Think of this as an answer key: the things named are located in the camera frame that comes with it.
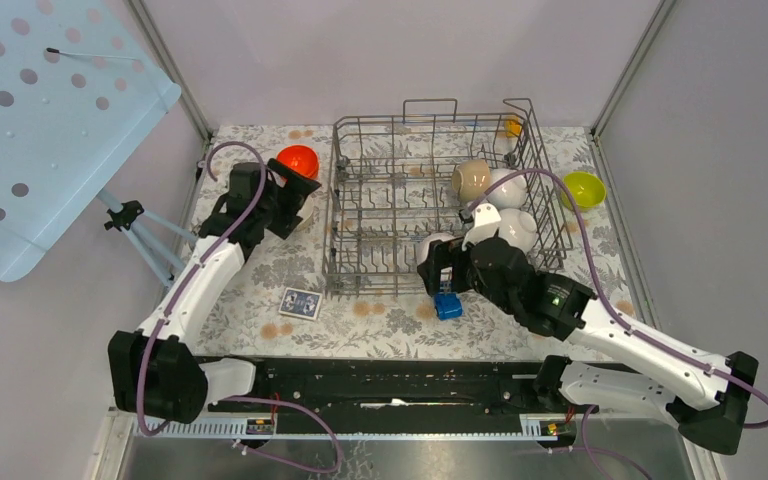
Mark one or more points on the plain beige bowl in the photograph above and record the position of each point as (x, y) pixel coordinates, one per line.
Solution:
(470, 179)

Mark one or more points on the blue playing card box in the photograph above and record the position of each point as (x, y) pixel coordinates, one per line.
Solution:
(300, 304)

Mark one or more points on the white bowl back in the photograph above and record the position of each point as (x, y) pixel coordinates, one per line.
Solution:
(510, 195)

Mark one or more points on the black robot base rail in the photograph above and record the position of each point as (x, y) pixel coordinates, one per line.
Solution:
(401, 397)

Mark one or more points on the left aluminium frame post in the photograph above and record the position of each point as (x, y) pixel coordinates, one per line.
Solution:
(145, 22)

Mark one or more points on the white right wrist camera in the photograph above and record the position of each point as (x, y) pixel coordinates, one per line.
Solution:
(486, 222)

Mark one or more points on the beige bowl with leaf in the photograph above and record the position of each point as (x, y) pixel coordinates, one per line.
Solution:
(303, 217)

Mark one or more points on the yellow clip on rack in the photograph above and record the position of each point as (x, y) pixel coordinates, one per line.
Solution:
(513, 127)

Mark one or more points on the blue toy car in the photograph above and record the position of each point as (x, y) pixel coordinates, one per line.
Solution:
(446, 303)

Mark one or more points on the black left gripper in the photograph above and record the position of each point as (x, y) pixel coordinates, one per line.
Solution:
(294, 191)

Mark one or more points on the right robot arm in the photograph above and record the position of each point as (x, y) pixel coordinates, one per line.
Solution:
(704, 396)

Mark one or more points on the light blue tripod stand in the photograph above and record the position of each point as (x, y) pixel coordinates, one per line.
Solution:
(124, 217)

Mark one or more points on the aluminium frame post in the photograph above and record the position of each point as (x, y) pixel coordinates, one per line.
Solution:
(145, 22)
(656, 23)

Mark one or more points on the light blue perforated board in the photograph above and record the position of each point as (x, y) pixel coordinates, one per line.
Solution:
(78, 95)

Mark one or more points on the yellow bowl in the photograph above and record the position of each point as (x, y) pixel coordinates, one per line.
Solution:
(588, 191)

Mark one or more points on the floral tablecloth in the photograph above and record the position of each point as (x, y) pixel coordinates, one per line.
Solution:
(246, 320)

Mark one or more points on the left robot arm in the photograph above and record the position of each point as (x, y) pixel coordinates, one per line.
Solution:
(154, 372)

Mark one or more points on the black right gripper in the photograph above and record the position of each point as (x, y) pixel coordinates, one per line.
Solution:
(441, 255)

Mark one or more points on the white bowl front right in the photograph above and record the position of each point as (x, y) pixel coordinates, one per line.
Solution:
(519, 229)

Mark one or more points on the grey wire dish rack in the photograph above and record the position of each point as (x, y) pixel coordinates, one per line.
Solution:
(389, 187)

